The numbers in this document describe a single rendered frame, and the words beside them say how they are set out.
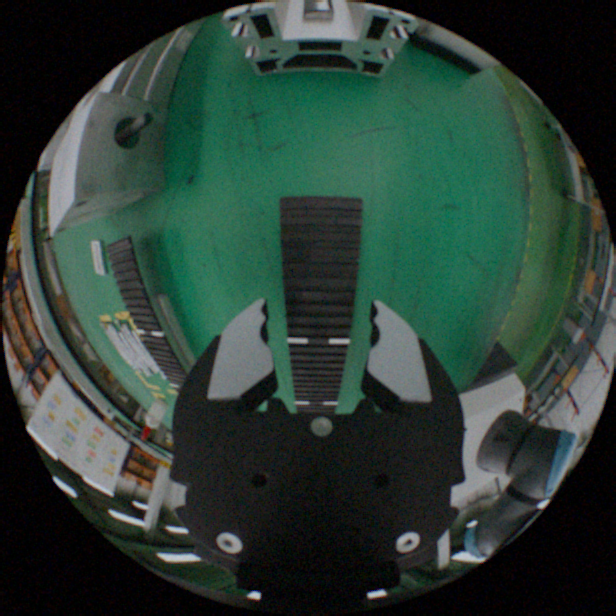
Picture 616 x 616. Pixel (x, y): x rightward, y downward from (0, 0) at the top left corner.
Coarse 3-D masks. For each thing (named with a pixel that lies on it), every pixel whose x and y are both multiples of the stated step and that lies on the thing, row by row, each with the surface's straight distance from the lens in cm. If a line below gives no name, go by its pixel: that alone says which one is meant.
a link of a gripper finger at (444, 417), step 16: (432, 352) 10; (432, 368) 9; (432, 384) 8; (448, 384) 8; (432, 400) 8; (448, 400) 8; (416, 416) 7; (432, 416) 7; (448, 416) 8; (432, 432) 7; (448, 432) 7; (464, 432) 8; (448, 448) 7; (464, 480) 7
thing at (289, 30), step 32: (288, 0) 24; (320, 0) 22; (256, 32) 16; (288, 32) 17; (320, 32) 17; (352, 32) 18; (384, 32) 16; (256, 64) 19; (288, 64) 20; (320, 64) 19; (352, 64) 20; (384, 64) 18
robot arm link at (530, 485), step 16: (544, 432) 46; (560, 432) 46; (528, 448) 44; (544, 448) 43; (560, 448) 43; (512, 464) 46; (528, 464) 44; (544, 464) 43; (560, 464) 42; (512, 480) 47; (528, 480) 43; (544, 480) 43; (560, 480) 50; (512, 496) 44; (528, 496) 44; (544, 496) 46
